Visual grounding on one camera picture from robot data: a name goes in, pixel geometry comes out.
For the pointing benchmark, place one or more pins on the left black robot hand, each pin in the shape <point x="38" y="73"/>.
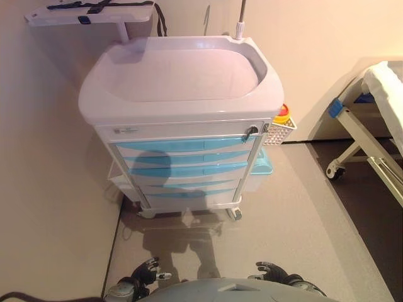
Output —
<point x="143" y="277"/>

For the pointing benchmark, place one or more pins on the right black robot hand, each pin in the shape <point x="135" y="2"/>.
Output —
<point x="277" y="273"/>

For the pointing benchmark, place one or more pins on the blue fronted cart drawer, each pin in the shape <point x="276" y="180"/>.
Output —
<point x="201" y="184"/>
<point x="195" y="171"/>
<point x="176" y="147"/>
<point x="189" y="157"/>

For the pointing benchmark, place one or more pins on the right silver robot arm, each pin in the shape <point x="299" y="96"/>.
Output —
<point x="307" y="284"/>

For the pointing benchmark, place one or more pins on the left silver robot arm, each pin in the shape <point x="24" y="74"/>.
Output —
<point x="119" y="291"/>

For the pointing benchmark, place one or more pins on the grey robot torso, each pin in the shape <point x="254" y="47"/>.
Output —
<point x="220" y="291"/>

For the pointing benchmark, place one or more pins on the cart caster wheel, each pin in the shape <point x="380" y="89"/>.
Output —
<point x="235" y="214"/>
<point x="147" y="214"/>

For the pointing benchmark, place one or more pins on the white cart side rack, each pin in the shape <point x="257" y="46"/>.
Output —
<point x="118" y="182"/>

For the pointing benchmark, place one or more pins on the waste bin with blue lid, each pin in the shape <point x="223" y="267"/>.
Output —
<point x="263" y="168"/>

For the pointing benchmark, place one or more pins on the bed caster wheel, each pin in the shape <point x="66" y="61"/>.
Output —
<point x="335" y="172"/>

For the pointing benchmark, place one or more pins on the black cart key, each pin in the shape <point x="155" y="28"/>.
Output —
<point x="251" y="131"/>

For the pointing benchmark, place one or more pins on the yellow sharps container red lid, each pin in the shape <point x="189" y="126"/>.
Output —
<point x="281" y="115"/>

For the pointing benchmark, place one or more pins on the blue bed corner bumper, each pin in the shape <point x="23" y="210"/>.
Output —
<point x="335" y="108"/>

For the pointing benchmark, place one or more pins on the white medical cart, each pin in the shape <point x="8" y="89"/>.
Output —
<point x="176" y="72"/>

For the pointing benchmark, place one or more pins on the white bed mattress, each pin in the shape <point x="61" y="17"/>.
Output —
<point x="384" y="85"/>

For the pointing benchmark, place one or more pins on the metal IV pole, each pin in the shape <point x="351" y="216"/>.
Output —
<point x="240" y="28"/>

